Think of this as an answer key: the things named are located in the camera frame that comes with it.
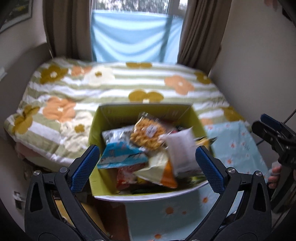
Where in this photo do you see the white cake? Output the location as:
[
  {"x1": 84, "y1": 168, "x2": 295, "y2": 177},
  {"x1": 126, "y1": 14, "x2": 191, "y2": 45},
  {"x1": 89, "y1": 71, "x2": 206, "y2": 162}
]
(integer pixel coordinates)
[{"x1": 159, "y1": 128, "x2": 202, "y2": 178}]

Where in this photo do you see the cream orange snack bag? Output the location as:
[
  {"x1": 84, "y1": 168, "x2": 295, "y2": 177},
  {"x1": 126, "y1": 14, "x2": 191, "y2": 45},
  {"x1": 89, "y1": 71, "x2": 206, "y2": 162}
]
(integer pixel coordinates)
[{"x1": 134, "y1": 150, "x2": 178, "y2": 189}]

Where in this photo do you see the waffle cookie packet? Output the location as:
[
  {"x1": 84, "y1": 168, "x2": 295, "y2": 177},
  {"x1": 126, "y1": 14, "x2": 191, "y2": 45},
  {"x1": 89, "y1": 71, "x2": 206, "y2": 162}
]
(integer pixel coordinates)
[{"x1": 130, "y1": 113, "x2": 167, "y2": 151}]

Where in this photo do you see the person's right hand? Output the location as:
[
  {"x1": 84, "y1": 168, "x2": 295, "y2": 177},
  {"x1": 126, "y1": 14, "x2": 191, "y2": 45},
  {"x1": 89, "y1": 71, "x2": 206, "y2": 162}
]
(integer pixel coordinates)
[{"x1": 268, "y1": 165, "x2": 281, "y2": 189}]

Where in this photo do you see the yellow-green cardboard box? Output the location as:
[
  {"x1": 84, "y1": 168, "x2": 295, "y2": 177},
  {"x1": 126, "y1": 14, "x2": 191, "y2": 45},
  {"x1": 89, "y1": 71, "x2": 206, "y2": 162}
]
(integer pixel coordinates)
[{"x1": 88, "y1": 103, "x2": 208, "y2": 203}]

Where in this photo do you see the light blue daisy cloth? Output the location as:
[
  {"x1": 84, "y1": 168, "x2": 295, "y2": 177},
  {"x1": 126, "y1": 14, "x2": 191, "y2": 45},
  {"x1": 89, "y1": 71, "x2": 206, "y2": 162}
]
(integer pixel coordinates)
[{"x1": 125, "y1": 121, "x2": 270, "y2": 240}]

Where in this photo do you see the yellow black snack bag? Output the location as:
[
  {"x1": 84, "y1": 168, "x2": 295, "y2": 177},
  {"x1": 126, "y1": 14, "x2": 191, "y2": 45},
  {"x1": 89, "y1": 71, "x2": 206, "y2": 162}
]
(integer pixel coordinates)
[{"x1": 195, "y1": 137, "x2": 217, "y2": 150}]

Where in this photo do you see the pink snack bag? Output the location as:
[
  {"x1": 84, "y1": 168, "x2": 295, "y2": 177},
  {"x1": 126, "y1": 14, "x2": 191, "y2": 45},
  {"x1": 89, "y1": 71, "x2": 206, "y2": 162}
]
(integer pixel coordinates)
[{"x1": 116, "y1": 163, "x2": 148, "y2": 190}]

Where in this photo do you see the floral striped duvet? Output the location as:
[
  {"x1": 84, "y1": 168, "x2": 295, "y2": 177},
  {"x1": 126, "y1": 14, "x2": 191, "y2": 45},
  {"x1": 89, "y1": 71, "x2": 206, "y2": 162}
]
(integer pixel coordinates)
[{"x1": 4, "y1": 58, "x2": 242, "y2": 170}]

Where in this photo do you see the blue white snack bag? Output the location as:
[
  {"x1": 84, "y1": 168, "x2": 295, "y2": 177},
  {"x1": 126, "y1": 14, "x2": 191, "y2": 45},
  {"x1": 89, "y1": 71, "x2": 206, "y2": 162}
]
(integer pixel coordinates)
[{"x1": 97, "y1": 126, "x2": 148, "y2": 169}]

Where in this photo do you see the brown right curtain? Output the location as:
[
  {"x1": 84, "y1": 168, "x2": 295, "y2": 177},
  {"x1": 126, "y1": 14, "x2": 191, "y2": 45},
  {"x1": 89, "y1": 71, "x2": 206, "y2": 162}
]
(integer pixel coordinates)
[{"x1": 177, "y1": 0, "x2": 232, "y2": 74}]

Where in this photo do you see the brown curtain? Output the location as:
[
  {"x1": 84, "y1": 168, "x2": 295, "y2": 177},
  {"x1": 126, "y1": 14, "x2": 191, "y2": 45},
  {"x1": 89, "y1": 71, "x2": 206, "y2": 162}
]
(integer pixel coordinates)
[
  {"x1": 177, "y1": 0, "x2": 232, "y2": 74},
  {"x1": 43, "y1": 0, "x2": 93, "y2": 61}
]

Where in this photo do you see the window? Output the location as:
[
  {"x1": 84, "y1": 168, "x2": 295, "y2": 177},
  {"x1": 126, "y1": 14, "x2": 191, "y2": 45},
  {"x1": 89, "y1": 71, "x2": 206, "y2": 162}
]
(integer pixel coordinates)
[{"x1": 93, "y1": 0, "x2": 188, "y2": 16}]

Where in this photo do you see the blue window cloth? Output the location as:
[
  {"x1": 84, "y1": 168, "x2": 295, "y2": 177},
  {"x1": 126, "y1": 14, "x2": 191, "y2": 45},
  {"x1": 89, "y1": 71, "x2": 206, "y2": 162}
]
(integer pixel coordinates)
[{"x1": 91, "y1": 10, "x2": 183, "y2": 63}]

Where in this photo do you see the brown left curtain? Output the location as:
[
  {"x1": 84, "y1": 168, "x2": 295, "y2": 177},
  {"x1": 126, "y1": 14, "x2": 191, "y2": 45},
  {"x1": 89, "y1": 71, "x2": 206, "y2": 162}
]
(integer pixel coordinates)
[{"x1": 43, "y1": 0, "x2": 93, "y2": 61}]

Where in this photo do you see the black cable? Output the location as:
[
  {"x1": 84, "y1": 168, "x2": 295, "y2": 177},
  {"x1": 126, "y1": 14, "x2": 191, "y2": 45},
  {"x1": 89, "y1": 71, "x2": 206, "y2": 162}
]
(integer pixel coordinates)
[{"x1": 283, "y1": 108, "x2": 296, "y2": 126}]

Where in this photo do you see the white wall socket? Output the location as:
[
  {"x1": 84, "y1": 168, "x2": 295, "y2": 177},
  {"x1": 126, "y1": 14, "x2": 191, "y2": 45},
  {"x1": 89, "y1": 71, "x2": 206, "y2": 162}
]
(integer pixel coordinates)
[{"x1": 13, "y1": 191, "x2": 23, "y2": 210}]

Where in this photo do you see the framed wall picture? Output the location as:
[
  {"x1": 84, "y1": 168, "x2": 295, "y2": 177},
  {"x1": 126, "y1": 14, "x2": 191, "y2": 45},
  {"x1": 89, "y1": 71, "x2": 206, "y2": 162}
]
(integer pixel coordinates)
[{"x1": 1, "y1": 0, "x2": 33, "y2": 33}]

